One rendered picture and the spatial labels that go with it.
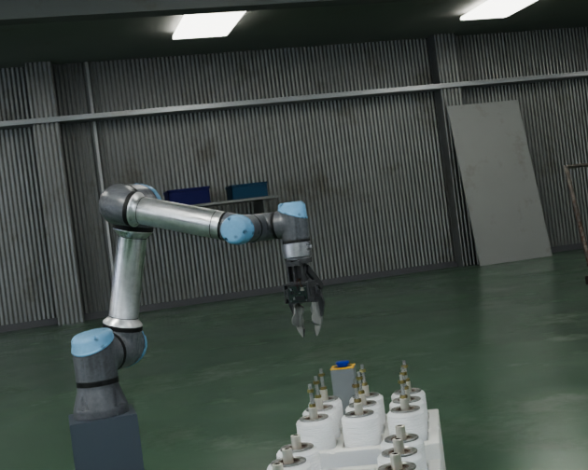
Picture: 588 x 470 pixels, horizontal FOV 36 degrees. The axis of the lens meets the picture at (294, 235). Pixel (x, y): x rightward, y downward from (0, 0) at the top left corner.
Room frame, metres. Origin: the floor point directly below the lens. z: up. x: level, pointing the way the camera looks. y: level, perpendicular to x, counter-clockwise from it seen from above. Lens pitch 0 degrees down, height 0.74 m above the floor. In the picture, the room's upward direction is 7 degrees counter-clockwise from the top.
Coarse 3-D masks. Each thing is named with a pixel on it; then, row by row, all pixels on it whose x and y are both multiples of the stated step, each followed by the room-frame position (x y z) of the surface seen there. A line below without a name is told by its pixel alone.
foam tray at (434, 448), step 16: (432, 416) 2.51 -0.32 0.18; (432, 432) 2.33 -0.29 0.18; (336, 448) 2.29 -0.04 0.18; (352, 448) 2.27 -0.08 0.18; (368, 448) 2.25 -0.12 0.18; (432, 448) 2.22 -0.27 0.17; (320, 464) 2.26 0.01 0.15; (336, 464) 2.26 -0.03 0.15; (352, 464) 2.25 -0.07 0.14; (368, 464) 2.25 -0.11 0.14
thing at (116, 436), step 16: (128, 416) 2.45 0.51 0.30; (80, 432) 2.42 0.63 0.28; (96, 432) 2.43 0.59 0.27; (112, 432) 2.44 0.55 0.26; (128, 432) 2.45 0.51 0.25; (80, 448) 2.42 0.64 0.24; (96, 448) 2.43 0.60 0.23; (112, 448) 2.44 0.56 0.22; (128, 448) 2.45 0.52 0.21; (80, 464) 2.42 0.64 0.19; (96, 464) 2.43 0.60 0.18; (112, 464) 2.44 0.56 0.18; (128, 464) 2.45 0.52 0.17
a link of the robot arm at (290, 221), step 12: (288, 204) 2.41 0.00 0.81; (300, 204) 2.42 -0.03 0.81; (276, 216) 2.43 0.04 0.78; (288, 216) 2.41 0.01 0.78; (300, 216) 2.41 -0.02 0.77; (276, 228) 2.42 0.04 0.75; (288, 228) 2.41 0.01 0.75; (300, 228) 2.41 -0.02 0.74; (288, 240) 2.41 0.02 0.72; (300, 240) 2.41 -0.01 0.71
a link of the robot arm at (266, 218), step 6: (258, 216) 2.41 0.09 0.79; (264, 216) 2.44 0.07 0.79; (270, 216) 2.44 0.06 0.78; (264, 222) 2.42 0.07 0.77; (270, 222) 2.43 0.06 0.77; (264, 228) 2.41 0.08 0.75; (270, 228) 2.43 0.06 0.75; (264, 234) 2.42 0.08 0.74; (270, 234) 2.44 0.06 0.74; (258, 240) 2.41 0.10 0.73; (264, 240) 2.46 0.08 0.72
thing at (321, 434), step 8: (296, 424) 2.33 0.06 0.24; (304, 424) 2.30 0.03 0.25; (312, 424) 2.30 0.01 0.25; (320, 424) 2.30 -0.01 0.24; (328, 424) 2.31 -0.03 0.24; (304, 432) 2.30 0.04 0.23; (312, 432) 2.30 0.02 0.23; (320, 432) 2.30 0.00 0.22; (328, 432) 2.31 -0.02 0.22; (304, 440) 2.31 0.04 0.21; (312, 440) 2.30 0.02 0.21; (320, 440) 2.30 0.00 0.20; (328, 440) 2.31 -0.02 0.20; (320, 448) 2.30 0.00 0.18; (328, 448) 2.30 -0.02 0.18
